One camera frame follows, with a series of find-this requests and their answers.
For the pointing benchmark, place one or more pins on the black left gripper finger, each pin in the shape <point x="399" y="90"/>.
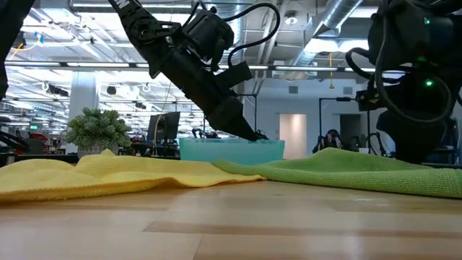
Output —
<point x="238" y="113"/>
<point x="225" y="124"/>

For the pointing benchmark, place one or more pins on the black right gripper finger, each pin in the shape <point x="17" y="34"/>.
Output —
<point x="418" y="153"/>

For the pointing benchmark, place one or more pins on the green microfiber towel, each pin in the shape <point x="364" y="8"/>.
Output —
<point x="343" y="169"/>

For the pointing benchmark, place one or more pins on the yellow microfiber towel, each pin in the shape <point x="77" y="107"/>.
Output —
<point x="108" y="173"/>

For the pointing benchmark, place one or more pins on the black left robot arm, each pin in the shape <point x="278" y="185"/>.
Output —
<point x="144" y="29"/>

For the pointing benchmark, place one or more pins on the black background robot arm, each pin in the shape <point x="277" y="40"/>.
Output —
<point x="377" y="142"/>
<point x="204" y="134"/>
<point x="263" y="136"/>

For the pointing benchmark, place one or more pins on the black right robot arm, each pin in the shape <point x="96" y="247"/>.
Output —
<point x="415" y="32"/>

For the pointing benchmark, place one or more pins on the teal plastic basket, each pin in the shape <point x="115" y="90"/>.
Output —
<point x="216" y="151"/>

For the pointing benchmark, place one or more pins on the black shelf unit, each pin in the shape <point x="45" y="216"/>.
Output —
<point x="451" y="144"/>

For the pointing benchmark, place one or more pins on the black background monitor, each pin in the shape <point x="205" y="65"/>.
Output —
<point x="164" y="126"/>

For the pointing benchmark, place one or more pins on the white cup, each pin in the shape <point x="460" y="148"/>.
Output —
<point x="364" y="150"/>

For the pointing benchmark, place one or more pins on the white door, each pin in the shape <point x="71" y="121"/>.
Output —
<point x="293" y="137"/>

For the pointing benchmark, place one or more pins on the person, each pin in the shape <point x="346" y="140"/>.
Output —
<point x="331" y="140"/>

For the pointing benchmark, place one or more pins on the long ceiling light strip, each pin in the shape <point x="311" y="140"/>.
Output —
<point x="97" y="65"/>

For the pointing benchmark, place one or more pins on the artificial green potted plant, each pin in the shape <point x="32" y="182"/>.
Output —
<point x="97" y="128"/>

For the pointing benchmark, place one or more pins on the green exit sign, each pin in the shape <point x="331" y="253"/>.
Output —
<point x="34" y="127"/>

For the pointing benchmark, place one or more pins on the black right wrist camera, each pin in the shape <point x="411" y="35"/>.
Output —
<point x="371" y="100"/>

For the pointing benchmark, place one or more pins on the silver ventilation duct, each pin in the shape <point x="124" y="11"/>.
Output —
<point x="240" y="25"/>
<point x="339" y="14"/>

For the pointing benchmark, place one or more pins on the black aluminium table frame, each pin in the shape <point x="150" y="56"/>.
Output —
<point x="43" y="158"/>

